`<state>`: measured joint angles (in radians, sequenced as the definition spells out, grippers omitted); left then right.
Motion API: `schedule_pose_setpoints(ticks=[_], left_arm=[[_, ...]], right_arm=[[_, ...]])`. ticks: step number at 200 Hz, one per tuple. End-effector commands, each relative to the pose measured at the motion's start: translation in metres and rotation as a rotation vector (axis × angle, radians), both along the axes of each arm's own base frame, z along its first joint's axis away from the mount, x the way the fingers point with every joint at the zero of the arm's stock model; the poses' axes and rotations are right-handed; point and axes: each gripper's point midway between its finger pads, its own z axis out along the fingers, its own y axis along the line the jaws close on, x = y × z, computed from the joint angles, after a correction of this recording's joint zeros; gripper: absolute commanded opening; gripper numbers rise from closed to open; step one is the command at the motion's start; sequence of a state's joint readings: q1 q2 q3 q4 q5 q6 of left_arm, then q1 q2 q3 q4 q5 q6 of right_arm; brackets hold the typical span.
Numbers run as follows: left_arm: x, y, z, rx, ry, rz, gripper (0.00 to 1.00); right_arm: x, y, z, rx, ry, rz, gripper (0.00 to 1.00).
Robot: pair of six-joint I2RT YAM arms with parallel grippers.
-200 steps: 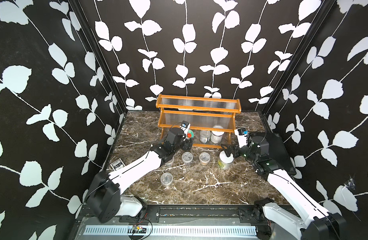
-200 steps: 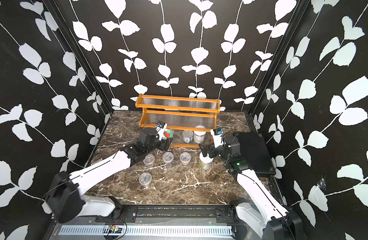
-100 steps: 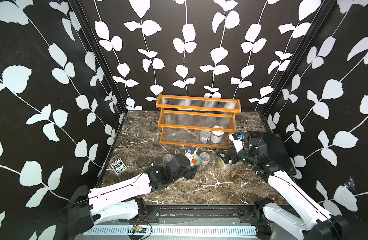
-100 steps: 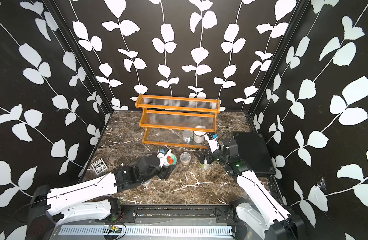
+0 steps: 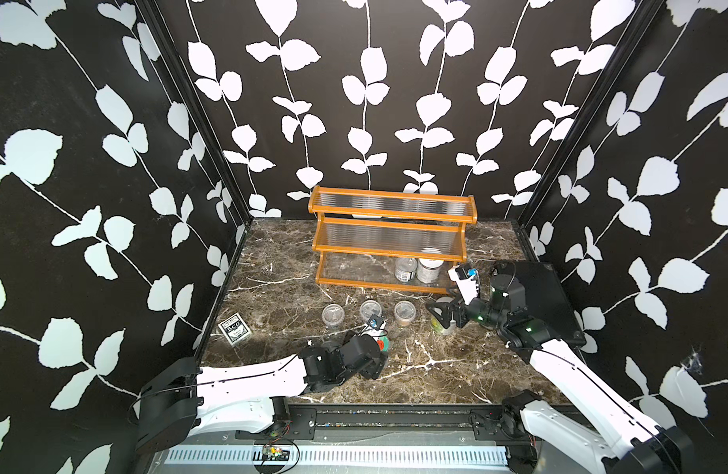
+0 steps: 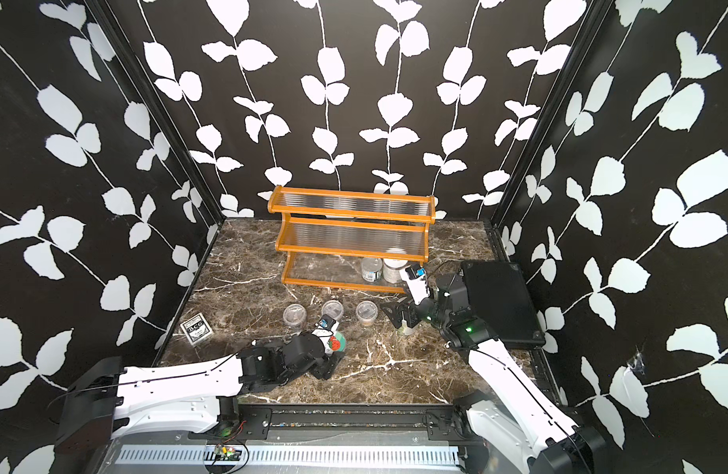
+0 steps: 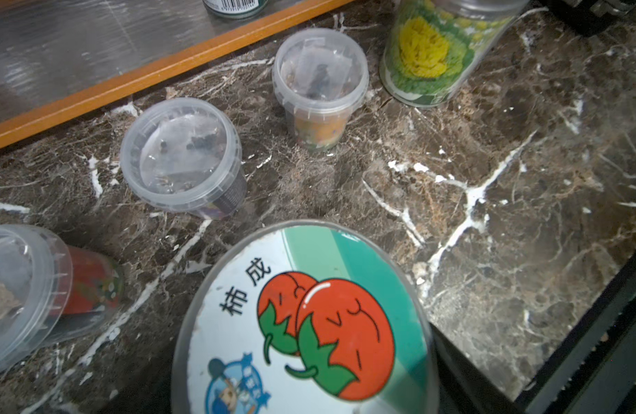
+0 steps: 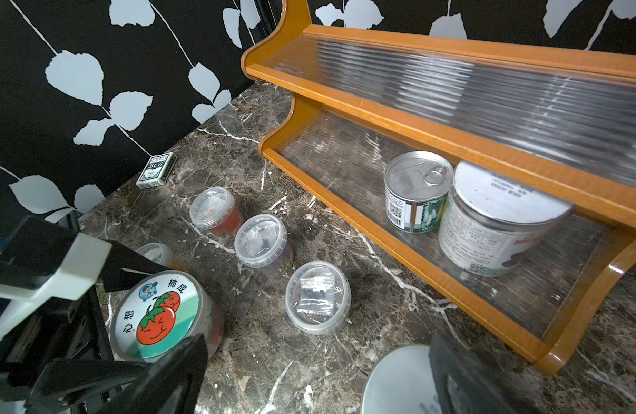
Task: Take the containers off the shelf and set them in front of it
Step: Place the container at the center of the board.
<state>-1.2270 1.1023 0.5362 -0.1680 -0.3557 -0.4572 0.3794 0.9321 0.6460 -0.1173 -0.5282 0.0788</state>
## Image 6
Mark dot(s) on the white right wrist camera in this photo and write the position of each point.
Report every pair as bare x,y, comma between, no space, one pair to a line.
415,278

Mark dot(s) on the orange wooden three-tier shelf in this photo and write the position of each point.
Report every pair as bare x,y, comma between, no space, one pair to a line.
351,224

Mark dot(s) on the white slotted cable duct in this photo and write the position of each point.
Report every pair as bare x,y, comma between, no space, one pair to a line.
422,457

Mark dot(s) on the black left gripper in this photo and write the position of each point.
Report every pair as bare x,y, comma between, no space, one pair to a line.
329,365

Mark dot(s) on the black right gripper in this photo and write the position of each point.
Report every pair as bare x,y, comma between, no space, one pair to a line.
397,310

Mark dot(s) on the large white labelled jar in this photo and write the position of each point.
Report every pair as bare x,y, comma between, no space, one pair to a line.
392,269

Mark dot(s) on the large white jar green label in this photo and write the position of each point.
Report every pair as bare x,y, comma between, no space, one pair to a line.
405,330

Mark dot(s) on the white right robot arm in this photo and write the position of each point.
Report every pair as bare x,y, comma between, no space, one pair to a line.
520,423

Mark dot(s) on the black hard case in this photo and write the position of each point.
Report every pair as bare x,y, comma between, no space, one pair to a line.
498,294

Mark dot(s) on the clear seed jar orange contents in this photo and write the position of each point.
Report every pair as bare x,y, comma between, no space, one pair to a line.
367,313

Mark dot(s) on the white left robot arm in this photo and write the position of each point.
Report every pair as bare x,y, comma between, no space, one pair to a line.
111,400

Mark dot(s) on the clear seed jar dark contents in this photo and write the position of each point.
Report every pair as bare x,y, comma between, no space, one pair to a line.
333,309

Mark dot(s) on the clear seed jar purple label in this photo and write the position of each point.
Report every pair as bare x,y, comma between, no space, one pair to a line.
295,316

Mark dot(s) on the red white labelled jar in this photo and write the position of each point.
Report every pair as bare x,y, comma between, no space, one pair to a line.
336,343

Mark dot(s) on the small metal pull-tab can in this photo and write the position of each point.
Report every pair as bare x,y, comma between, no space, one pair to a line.
371,269

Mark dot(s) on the playing card box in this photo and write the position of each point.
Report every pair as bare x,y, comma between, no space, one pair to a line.
196,329

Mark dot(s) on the small circuit board with wires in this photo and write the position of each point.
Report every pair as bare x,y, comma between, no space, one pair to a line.
227,454

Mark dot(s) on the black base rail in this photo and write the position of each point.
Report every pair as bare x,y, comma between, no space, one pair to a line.
439,422

